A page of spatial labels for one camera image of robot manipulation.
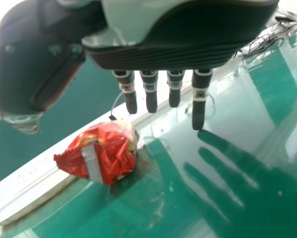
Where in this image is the black cable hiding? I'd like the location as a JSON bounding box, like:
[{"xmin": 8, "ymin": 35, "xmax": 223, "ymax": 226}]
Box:
[{"xmin": 241, "ymin": 21, "xmax": 292, "ymax": 58}]

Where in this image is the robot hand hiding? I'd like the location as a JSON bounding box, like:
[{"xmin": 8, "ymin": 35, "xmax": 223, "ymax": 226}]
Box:
[{"xmin": 0, "ymin": 0, "xmax": 280, "ymax": 134}]

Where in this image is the white table rail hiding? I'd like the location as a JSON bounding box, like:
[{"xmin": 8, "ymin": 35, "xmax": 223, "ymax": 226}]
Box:
[{"xmin": 0, "ymin": 49, "xmax": 243, "ymax": 219}]

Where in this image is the thin white wire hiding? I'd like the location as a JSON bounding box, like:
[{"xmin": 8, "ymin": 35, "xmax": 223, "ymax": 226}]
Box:
[{"xmin": 109, "ymin": 91, "xmax": 124, "ymax": 121}]

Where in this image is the red biscuit packet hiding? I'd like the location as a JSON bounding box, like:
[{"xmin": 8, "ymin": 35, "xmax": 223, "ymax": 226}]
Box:
[{"xmin": 53, "ymin": 118, "xmax": 141, "ymax": 186}]

